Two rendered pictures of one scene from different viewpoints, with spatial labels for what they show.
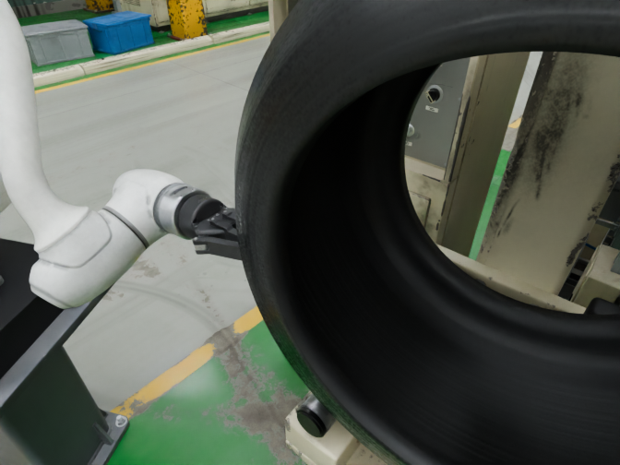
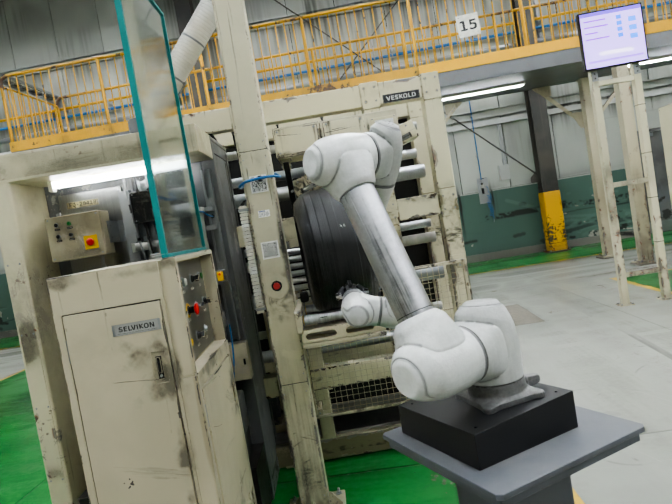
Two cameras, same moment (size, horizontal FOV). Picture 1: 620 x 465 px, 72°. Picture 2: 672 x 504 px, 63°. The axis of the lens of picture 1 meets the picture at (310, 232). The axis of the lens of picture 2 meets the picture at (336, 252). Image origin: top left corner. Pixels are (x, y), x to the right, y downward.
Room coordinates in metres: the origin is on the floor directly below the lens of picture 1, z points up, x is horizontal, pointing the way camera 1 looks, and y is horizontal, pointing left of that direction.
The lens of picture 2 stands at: (1.88, 1.71, 1.29)
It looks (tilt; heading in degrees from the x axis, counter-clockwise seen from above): 3 degrees down; 231
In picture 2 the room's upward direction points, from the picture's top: 10 degrees counter-clockwise
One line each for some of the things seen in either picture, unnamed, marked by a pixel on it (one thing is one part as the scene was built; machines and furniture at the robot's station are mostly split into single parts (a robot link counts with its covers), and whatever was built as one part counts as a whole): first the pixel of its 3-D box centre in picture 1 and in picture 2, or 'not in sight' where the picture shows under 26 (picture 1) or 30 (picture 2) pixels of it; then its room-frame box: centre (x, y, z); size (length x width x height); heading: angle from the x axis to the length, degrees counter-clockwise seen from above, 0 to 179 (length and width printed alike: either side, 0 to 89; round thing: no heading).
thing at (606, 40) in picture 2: not in sight; (612, 37); (-3.81, -0.55, 2.60); 0.60 x 0.05 x 0.55; 136
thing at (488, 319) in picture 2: not in sight; (484, 339); (0.66, 0.80, 0.91); 0.18 x 0.16 x 0.22; 176
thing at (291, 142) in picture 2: not in sight; (336, 137); (0.04, -0.37, 1.71); 0.61 x 0.25 x 0.15; 141
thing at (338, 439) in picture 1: (378, 361); (343, 328); (0.41, -0.11, 0.84); 0.36 x 0.09 x 0.06; 141
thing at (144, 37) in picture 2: not in sight; (162, 119); (1.04, -0.13, 1.75); 0.55 x 0.02 x 0.95; 51
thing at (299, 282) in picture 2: not in sight; (291, 276); (0.26, -0.65, 1.05); 0.20 x 0.15 x 0.30; 141
